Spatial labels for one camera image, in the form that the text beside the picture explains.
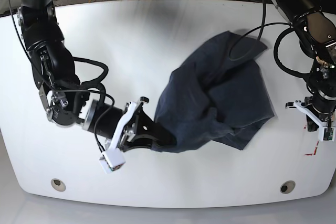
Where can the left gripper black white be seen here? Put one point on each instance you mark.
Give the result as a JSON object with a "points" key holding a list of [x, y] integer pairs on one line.
{"points": [[322, 106]]}

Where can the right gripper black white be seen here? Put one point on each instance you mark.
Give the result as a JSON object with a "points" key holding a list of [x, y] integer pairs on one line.
{"points": [[127, 129]]}

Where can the dark blue T-shirt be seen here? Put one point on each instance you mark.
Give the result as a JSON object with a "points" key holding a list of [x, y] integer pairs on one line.
{"points": [[216, 94]]}

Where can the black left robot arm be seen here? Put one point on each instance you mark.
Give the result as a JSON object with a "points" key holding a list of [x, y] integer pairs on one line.
{"points": [[316, 35]]}

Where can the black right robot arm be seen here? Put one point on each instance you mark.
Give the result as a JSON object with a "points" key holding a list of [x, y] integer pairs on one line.
{"points": [[71, 88]]}

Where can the red tape rectangle marking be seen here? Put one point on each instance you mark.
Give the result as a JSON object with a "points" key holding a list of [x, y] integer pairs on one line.
{"points": [[312, 148]]}

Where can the right table grommet hole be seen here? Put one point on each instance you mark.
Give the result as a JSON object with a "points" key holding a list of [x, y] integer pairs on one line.
{"points": [[287, 187]]}

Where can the table grommet hole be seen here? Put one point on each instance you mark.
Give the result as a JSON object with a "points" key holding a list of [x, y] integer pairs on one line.
{"points": [[287, 187], [58, 185]]}

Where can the left table grommet hole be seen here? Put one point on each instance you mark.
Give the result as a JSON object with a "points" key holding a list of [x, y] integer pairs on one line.
{"points": [[58, 185]]}

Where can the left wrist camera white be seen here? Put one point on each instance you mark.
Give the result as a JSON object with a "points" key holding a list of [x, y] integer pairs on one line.
{"points": [[327, 134]]}

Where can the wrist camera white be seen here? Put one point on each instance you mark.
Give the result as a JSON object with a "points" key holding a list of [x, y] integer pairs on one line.
{"points": [[327, 134], [111, 160]]}

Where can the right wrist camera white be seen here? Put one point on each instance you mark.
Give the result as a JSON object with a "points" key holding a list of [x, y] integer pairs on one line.
{"points": [[111, 160]]}

